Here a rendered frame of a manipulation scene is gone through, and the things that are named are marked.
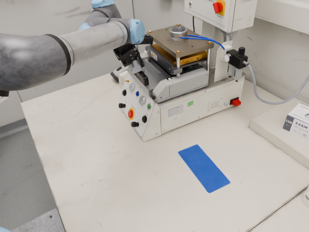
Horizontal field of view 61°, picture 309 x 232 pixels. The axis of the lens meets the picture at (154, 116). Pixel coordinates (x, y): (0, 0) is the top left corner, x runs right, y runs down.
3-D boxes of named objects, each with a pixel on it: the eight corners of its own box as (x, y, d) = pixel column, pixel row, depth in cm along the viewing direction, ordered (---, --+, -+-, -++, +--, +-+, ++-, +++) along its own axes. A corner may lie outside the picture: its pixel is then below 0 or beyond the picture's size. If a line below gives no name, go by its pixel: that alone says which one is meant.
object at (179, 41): (190, 38, 133) (191, 13, 125) (230, 63, 111) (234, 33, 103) (147, 50, 126) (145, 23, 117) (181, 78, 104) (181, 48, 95)
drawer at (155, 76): (181, 59, 135) (181, 45, 130) (207, 78, 119) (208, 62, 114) (129, 75, 126) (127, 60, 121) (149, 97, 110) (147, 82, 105)
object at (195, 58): (182, 44, 129) (182, 25, 123) (208, 61, 113) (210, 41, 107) (151, 52, 123) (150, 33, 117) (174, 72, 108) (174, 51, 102)
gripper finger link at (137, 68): (134, 78, 115) (125, 62, 108) (145, 71, 115) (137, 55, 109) (137, 82, 113) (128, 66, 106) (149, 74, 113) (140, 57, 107)
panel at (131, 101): (118, 104, 138) (128, 72, 129) (142, 139, 116) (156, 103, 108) (115, 104, 136) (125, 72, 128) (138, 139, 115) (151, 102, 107)
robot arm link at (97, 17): (99, 30, 80) (115, 9, 85) (70, 28, 84) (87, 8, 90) (108, 50, 86) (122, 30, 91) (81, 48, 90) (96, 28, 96)
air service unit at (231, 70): (225, 70, 116) (229, 37, 107) (248, 84, 106) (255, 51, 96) (215, 73, 114) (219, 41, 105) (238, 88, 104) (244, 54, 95)
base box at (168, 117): (201, 76, 156) (203, 49, 145) (244, 108, 129) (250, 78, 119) (117, 103, 139) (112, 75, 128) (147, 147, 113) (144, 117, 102)
